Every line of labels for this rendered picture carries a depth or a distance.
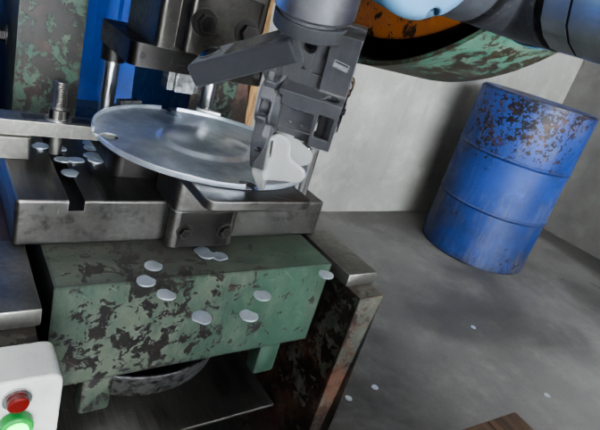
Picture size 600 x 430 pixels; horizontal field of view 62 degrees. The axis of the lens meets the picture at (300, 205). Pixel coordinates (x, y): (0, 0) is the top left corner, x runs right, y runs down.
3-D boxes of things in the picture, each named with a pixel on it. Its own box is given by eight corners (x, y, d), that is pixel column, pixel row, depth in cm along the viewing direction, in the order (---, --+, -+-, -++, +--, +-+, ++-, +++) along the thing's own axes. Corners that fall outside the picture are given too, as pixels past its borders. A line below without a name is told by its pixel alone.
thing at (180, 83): (198, 95, 76) (204, 71, 74) (168, 91, 73) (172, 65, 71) (190, 89, 78) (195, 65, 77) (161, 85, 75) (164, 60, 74)
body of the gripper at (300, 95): (326, 160, 50) (361, 46, 42) (245, 133, 50) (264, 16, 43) (339, 122, 56) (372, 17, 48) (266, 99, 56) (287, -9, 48)
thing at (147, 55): (259, 103, 76) (268, 68, 74) (126, 84, 64) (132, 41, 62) (215, 75, 88) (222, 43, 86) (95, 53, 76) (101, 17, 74)
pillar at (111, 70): (112, 126, 79) (125, 36, 74) (97, 125, 77) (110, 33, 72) (109, 121, 80) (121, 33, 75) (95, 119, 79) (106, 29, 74)
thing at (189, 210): (286, 292, 65) (315, 198, 60) (185, 303, 57) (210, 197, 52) (209, 204, 83) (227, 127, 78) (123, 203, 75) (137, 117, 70)
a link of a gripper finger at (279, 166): (292, 216, 57) (311, 150, 51) (243, 199, 57) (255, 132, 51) (299, 199, 59) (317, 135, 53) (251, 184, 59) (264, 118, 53)
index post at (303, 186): (305, 200, 82) (322, 144, 78) (290, 199, 80) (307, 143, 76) (296, 192, 84) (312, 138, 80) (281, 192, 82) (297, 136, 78)
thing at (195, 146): (346, 193, 67) (348, 187, 67) (129, 188, 50) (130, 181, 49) (247, 120, 88) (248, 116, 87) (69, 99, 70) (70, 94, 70)
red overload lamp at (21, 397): (32, 413, 45) (35, 392, 44) (2, 420, 44) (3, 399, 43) (30, 404, 46) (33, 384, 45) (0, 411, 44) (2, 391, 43)
